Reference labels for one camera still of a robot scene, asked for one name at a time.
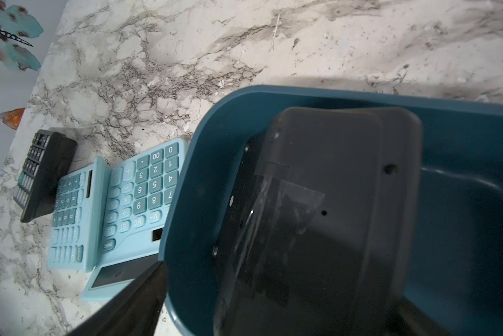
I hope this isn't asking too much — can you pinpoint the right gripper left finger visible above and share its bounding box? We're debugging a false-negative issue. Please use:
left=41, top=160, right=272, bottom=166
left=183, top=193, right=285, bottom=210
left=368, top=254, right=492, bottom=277
left=69, top=261, right=168, bottom=336

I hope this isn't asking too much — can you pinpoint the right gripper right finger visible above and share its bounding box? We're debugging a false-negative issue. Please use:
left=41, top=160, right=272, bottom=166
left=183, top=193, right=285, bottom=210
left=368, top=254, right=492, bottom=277
left=386, top=297, right=451, bottom=336

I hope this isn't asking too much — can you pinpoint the teal plastic storage box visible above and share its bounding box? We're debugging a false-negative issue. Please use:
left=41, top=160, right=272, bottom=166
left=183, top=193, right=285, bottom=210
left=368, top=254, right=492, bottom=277
left=160, top=85, right=503, bottom=335

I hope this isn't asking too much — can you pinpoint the light blue calculator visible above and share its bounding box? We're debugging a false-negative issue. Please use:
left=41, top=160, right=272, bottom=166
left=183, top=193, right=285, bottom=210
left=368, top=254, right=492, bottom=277
left=47, top=156, right=111, bottom=273
left=81, top=138, right=188, bottom=302

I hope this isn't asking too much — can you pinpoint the black calculator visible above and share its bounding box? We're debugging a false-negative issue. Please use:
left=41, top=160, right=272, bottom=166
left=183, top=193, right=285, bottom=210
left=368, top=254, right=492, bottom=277
left=213, top=106, right=423, bottom=335
left=13, top=130, right=77, bottom=223

